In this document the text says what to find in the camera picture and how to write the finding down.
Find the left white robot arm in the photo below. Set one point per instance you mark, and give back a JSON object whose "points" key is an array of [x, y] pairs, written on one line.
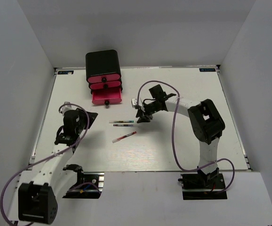
{"points": [[38, 199]]}

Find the right blue table label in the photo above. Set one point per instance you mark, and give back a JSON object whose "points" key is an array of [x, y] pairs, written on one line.
{"points": [[207, 70]]}

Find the green gel pen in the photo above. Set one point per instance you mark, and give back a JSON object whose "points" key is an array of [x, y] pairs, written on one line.
{"points": [[123, 121]]}

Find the left blue table label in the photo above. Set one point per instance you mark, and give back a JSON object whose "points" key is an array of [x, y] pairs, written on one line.
{"points": [[65, 72]]}

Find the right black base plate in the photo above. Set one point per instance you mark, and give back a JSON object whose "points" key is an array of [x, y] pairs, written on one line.
{"points": [[194, 187]]}

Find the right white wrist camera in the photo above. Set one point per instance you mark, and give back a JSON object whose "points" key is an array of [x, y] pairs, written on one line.
{"points": [[134, 103]]}

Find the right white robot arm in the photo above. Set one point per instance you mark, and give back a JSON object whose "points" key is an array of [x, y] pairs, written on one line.
{"points": [[206, 122]]}

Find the red gel pen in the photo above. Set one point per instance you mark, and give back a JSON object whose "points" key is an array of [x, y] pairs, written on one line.
{"points": [[123, 137]]}

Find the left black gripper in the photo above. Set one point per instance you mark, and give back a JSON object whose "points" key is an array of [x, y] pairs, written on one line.
{"points": [[92, 117]]}

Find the black drawer cabinet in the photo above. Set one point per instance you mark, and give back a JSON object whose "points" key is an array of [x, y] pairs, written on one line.
{"points": [[102, 62]]}

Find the blue table label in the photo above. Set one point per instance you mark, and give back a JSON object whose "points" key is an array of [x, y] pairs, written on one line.
{"points": [[207, 70], [65, 72]]}

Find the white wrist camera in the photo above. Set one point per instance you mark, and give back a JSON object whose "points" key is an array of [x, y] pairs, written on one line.
{"points": [[134, 103], [65, 107]]}

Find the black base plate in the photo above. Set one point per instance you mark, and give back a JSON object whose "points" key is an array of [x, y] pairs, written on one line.
{"points": [[194, 187], [88, 185]]}

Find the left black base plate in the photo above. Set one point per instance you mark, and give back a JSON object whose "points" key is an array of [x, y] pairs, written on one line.
{"points": [[88, 185]]}

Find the pink top drawer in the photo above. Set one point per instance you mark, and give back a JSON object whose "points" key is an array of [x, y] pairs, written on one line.
{"points": [[103, 78]]}

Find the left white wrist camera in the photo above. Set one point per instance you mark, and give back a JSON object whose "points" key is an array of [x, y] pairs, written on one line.
{"points": [[65, 107]]}

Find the purple gel pen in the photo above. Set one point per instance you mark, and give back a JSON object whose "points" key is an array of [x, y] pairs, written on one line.
{"points": [[124, 125]]}

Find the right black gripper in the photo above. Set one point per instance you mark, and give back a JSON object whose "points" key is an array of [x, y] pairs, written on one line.
{"points": [[143, 117]]}

